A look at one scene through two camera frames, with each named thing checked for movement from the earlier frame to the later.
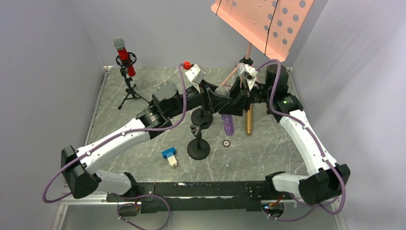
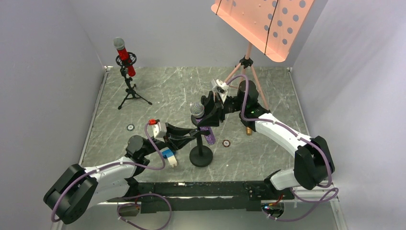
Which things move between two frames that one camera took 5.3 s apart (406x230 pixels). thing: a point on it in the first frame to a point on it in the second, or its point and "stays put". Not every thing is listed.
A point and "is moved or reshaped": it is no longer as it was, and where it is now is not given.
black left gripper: x=206 y=99 to x=168 y=136
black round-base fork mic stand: x=198 y=149 is moved or reshaped
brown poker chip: x=226 y=143 stays put
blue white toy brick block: x=169 y=154 stays put
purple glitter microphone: x=228 y=119 to x=197 y=110
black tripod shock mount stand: x=129 y=92 stays put
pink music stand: x=271 y=26 stays put
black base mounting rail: x=175 y=197 stays put
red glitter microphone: x=119 y=44 stays put
